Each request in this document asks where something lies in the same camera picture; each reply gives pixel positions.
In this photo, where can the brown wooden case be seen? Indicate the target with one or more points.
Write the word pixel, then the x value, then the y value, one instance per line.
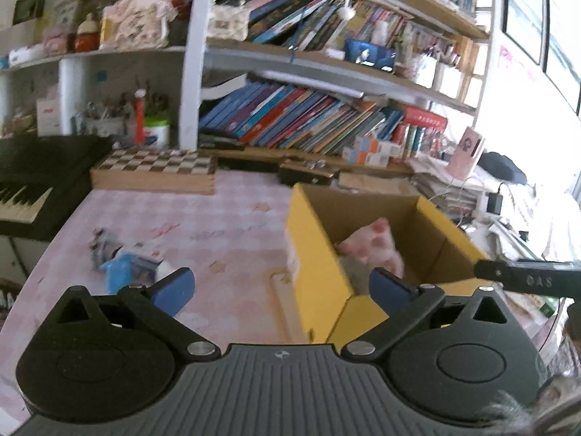
pixel 291 172

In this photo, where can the blue tissue packet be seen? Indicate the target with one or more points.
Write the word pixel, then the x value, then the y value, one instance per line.
pixel 127 269

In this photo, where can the yellow cardboard box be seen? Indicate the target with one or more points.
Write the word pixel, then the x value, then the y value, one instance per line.
pixel 335 239

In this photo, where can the black Yamaha keyboard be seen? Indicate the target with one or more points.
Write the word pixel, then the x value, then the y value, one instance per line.
pixel 44 180

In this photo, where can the white bookshelf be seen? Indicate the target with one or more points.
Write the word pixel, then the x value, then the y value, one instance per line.
pixel 55 81

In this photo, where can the green lid white jar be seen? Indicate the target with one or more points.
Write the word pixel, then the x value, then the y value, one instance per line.
pixel 156 131

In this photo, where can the pink card box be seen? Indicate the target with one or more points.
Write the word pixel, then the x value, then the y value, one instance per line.
pixel 466 155

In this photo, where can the grey batteries pack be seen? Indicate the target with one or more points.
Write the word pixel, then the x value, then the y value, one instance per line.
pixel 103 247

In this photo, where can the row of leaning books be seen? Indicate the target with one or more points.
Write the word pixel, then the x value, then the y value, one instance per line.
pixel 277 116

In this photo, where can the white charger plug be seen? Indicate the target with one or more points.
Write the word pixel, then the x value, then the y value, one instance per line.
pixel 164 269

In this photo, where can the black power adapter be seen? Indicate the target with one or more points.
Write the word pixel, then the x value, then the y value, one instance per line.
pixel 494 203

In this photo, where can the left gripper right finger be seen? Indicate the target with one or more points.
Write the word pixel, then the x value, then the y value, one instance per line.
pixel 408 309

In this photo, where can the wooden chessboard box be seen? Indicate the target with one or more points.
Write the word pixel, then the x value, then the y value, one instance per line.
pixel 179 172

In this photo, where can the pink plush pig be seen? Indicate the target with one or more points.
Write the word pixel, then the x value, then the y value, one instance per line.
pixel 374 246

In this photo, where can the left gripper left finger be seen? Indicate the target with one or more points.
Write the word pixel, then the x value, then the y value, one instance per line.
pixel 155 308

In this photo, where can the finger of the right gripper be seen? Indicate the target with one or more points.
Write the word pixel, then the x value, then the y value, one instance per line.
pixel 543 278

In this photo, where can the floral decorated house box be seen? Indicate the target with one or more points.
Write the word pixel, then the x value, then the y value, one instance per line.
pixel 136 24

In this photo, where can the white pearl handbag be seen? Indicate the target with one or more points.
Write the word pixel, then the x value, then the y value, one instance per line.
pixel 228 22

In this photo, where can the orange white boxes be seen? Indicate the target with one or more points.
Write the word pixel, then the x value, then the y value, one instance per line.
pixel 371 152

